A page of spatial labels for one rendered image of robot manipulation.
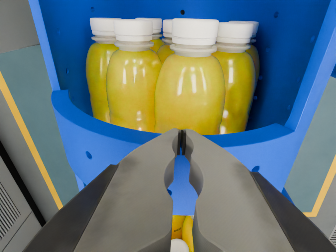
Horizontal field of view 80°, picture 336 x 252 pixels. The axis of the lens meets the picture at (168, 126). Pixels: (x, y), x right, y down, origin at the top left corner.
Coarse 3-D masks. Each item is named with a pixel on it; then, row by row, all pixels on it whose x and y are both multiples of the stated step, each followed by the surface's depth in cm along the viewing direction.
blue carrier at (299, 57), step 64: (64, 0) 23; (128, 0) 30; (192, 0) 32; (256, 0) 28; (320, 0) 20; (64, 64) 23; (320, 64) 12; (64, 128) 17; (128, 128) 15; (256, 128) 33; (192, 192) 15
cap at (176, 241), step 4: (172, 240) 34; (176, 240) 34; (180, 240) 34; (172, 244) 33; (176, 244) 33; (180, 244) 33; (184, 244) 33; (172, 248) 33; (176, 248) 33; (180, 248) 33; (184, 248) 33; (188, 248) 33
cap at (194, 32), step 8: (176, 24) 16; (184, 24) 15; (192, 24) 15; (200, 24) 15; (208, 24) 15; (216, 24) 16; (176, 32) 16; (184, 32) 16; (192, 32) 16; (200, 32) 15; (208, 32) 16; (216, 32) 16; (176, 40) 17; (184, 40) 16; (192, 40) 16; (200, 40) 16; (208, 40) 16
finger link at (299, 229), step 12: (264, 180) 8; (264, 192) 8; (276, 192) 8; (276, 204) 7; (288, 204) 7; (276, 216) 7; (288, 216) 7; (300, 216) 7; (288, 228) 6; (300, 228) 6; (312, 228) 6; (288, 240) 6; (300, 240) 6; (312, 240) 6; (324, 240) 6
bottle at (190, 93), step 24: (192, 48) 16; (216, 48) 17; (168, 72) 17; (192, 72) 16; (216, 72) 17; (168, 96) 17; (192, 96) 17; (216, 96) 17; (168, 120) 18; (192, 120) 17; (216, 120) 18
